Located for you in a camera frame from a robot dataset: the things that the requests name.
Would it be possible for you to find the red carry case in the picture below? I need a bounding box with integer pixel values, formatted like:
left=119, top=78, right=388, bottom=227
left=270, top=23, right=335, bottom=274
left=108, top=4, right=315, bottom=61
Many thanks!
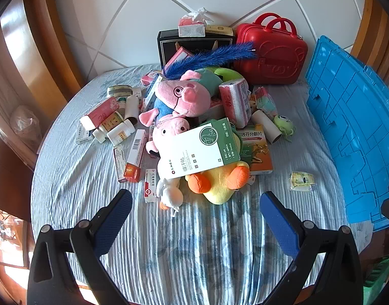
left=235, top=13, right=309, bottom=85

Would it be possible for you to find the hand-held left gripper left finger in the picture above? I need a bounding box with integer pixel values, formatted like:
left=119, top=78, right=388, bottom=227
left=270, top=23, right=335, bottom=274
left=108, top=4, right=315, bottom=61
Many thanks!
left=27, top=188, right=133, bottom=305

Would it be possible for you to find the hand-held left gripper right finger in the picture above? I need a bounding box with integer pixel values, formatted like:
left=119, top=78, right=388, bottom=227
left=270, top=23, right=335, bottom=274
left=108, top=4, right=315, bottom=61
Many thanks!
left=260, top=191, right=363, bottom=305

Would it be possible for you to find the white blue medicine box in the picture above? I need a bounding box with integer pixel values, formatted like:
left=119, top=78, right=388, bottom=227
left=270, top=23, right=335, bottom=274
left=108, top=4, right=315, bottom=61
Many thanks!
left=75, top=124, right=93, bottom=144

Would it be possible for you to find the white bottle green label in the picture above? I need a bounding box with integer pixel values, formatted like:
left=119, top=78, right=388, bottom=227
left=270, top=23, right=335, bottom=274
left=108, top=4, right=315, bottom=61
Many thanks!
left=93, top=111, right=123, bottom=143

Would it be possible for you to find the small pink pig plush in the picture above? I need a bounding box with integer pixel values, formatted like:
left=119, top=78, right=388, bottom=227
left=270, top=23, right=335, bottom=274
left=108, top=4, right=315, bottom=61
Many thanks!
left=146, top=116, right=190, bottom=159

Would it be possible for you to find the small green frog toy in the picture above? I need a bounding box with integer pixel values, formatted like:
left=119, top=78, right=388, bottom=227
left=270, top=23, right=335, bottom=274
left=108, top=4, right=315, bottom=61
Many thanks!
left=273, top=115, right=296, bottom=142

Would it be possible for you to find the red white tissue pack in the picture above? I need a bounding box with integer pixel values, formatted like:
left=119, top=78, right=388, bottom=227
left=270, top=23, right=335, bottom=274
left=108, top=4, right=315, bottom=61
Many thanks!
left=178, top=7, right=211, bottom=37

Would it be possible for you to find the blue plastic crate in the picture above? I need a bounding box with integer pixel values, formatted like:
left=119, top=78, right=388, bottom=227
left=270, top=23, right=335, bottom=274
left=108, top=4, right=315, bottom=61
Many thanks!
left=305, top=35, right=389, bottom=232

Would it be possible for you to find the black gift box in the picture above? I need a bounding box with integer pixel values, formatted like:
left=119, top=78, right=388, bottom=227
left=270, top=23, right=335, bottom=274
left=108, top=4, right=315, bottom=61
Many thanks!
left=156, top=28, right=236, bottom=67

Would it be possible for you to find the small yellow green packet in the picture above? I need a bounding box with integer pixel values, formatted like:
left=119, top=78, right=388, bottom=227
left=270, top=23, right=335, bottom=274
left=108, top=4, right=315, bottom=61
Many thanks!
left=289, top=172, right=316, bottom=192

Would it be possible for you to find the striped grey tablecloth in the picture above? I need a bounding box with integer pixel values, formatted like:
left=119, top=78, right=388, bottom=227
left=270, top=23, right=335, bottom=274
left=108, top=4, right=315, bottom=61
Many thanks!
left=30, top=64, right=374, bottom=305

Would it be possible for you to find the orange green medicine box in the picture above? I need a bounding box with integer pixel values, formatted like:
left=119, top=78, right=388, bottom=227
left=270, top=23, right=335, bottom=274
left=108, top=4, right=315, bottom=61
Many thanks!
left=236, top=130, right=274, bottom=176

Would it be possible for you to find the round metal tin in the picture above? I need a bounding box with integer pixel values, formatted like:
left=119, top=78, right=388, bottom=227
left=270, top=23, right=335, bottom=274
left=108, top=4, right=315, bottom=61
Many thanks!
left=106, top=85, right=133, bottom=98

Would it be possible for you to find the lime green plush toy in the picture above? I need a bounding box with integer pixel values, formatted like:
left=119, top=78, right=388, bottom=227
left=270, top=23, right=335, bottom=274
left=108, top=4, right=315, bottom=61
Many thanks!
left=212, top=66, right=244, bottom=85

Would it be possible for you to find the green white medicine box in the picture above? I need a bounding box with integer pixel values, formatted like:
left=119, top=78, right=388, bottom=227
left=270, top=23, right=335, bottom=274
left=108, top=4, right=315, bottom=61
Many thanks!
left=157, top=117, right=235, bottom=179

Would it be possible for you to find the clear plastic bag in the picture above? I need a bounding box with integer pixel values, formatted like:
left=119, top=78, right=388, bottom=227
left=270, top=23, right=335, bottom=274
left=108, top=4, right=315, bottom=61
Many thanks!
left=10, top=105, right=43, bottom=153

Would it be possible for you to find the maroon white medicine box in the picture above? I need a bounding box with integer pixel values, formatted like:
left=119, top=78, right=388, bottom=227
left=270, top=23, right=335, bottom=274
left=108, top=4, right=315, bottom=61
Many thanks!
left=113, top=144, right=127, bottom=183

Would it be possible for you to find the yellow duck plush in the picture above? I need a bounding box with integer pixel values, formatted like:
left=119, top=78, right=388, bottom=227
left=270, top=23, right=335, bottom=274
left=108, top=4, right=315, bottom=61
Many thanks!
left=185, top=123, right=250, bottom=205

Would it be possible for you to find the red white ointment box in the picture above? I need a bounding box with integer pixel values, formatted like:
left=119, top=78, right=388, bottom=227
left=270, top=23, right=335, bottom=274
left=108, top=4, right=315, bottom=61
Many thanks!
left=144, top=168, right=157, bottom=204

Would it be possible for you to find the white bottle yellow label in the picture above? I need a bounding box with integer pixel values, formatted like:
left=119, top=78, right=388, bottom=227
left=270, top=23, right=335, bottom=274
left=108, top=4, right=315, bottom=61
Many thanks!
left=106, top=119, right=136, bottom=145

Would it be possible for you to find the small white duck plush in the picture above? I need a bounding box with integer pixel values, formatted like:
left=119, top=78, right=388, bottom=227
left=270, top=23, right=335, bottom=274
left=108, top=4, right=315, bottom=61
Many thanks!
left=156, top=176, right=184, bottom=218

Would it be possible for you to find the white cardboard tube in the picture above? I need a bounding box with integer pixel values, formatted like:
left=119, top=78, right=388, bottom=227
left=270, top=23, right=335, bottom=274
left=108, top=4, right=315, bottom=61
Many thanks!
left=125, top=95, right=139, bottom=126

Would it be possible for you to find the long white orange box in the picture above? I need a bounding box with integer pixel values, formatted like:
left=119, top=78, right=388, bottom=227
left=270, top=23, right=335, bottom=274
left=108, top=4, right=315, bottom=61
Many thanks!
left=123, top=129, right=148, bottom=183

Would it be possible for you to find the long pink tissue pack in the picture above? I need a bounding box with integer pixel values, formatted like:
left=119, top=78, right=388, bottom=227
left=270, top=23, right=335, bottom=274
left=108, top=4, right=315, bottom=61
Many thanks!
left=79, top=97, right=120, bottom=131

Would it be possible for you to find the blue feather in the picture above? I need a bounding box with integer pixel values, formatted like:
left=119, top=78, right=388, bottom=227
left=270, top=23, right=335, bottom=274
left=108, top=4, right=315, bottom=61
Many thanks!
left=161, top=41, right=258, bottom=80

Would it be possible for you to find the dark wooden chair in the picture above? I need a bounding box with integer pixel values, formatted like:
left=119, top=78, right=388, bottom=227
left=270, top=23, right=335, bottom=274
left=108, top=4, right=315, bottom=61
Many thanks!
left=0, top=136, right=36, bottom=220

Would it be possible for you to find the green plastic bag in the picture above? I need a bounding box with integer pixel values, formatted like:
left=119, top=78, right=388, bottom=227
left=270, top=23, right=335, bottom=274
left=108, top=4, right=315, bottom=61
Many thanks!
left=363, top=256, right=389, bottom=293

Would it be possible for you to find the wooden wall frame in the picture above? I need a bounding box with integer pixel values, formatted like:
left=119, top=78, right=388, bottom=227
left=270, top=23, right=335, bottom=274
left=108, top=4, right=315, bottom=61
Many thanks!
left=1, top=0, right=87, bottom=115
left=350, top=0, right=389, bottom=80

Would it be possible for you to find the large pink pig plush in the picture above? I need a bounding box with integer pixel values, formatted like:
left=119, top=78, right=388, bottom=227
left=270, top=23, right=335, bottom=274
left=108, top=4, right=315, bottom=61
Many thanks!
left=139, top=68, right=225, bottom=127

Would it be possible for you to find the gold box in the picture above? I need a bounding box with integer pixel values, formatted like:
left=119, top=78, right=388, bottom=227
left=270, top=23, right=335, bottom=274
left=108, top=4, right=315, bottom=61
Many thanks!
left=205, top=24, right=234, bottom=36

